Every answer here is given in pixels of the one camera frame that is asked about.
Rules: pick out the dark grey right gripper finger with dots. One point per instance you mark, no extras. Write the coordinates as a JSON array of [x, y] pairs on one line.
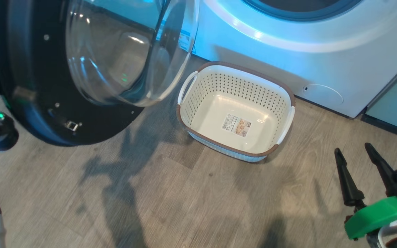
[[381, 168], [348, 182]]

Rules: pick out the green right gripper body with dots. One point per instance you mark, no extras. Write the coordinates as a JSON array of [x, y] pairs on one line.
[[374, 217]]

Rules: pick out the white front-load washing machine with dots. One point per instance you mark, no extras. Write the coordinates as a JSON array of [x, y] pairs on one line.
[[305, 58]]

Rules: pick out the round black glass washer door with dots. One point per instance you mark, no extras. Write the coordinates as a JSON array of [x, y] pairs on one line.
[[29, 69]]

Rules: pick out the dark cabinet plinth strip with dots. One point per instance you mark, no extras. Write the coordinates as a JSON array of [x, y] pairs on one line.
[[388, 127]]

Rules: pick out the white perforated laundry basket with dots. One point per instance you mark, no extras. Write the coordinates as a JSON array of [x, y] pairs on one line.
[[198, 113]]

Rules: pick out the product label in basket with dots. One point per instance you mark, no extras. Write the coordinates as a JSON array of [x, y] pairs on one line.
[[236, 126]]

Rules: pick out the round white filter cover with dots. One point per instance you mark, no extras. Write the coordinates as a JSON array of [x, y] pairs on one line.
[[322, 93]]

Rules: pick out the blue white energy label sticker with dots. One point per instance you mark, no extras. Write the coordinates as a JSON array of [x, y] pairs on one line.
[[184, 39]]

